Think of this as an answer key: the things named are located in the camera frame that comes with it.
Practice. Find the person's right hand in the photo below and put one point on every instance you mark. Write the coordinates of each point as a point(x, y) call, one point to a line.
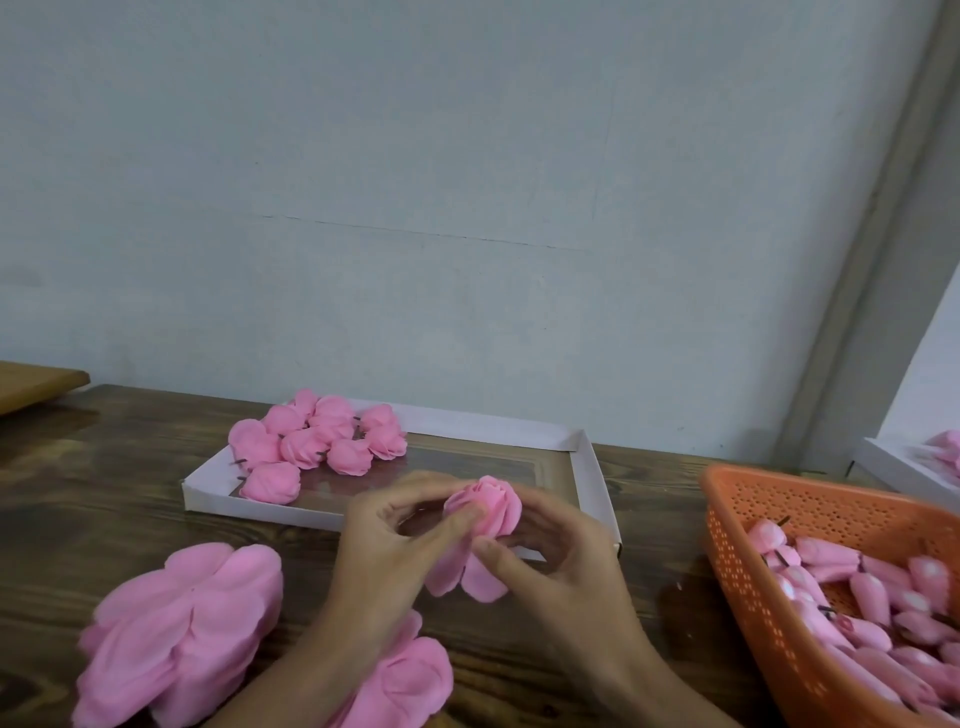
point(578, 593)

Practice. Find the person's left hand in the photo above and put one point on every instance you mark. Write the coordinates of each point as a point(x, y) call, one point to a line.
point(375, 563)

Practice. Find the stack of pink petals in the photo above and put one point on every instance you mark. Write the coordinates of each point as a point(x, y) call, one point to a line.
point(173, 638)
point(402, 683)

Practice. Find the white shallow tray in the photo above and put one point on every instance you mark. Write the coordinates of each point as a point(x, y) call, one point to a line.
point(555, 458)

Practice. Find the pink petal flower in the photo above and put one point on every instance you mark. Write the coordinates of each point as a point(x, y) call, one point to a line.
point(333, 417)

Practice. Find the group of finished pink roses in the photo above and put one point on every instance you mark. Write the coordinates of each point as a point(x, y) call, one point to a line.
point(252, 444)

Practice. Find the pink rose buds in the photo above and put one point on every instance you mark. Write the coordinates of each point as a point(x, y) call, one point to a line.
point(863, 588)

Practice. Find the pile of pink petals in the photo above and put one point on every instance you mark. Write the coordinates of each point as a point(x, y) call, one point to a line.
point(945, 447)

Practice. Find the person's right forearm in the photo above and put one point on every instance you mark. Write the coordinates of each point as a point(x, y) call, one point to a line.
point(653, 705)

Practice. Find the person's left forearm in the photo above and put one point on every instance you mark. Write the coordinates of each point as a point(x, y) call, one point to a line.
point(285, 690)

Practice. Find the orange plastic basket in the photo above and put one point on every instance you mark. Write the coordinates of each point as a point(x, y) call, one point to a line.
point(743, 600)

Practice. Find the grey door frame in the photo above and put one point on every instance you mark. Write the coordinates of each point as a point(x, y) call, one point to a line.
point(870, 218)

